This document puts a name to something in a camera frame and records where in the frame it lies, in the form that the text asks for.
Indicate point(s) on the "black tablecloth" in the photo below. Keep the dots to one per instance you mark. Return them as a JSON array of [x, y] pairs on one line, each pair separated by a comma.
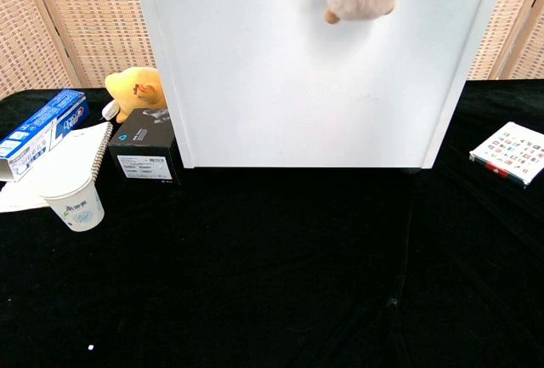
[[255, 266]]

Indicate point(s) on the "white upright board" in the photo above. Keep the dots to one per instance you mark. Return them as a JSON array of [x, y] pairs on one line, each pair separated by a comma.
[[306, 87]]

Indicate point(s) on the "black cardboard box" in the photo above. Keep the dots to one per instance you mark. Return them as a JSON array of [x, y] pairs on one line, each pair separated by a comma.
[[142, 147]]

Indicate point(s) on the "yellow plush toy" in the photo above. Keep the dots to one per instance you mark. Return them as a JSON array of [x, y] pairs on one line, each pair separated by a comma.
[[136, 92]]

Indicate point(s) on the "white paper cup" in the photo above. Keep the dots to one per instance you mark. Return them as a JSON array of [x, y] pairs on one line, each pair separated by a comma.
[[76, 208]]

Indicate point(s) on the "white spiral notebook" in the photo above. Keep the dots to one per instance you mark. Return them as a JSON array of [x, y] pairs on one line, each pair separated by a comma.
[[64, 160]]

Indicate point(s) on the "blue toothpaste box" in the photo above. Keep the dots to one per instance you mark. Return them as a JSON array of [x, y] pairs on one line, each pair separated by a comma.
[[40, 132]]

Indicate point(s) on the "woven rattan folding screen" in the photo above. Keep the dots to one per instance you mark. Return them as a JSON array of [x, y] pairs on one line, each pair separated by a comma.
[[85, 19]]

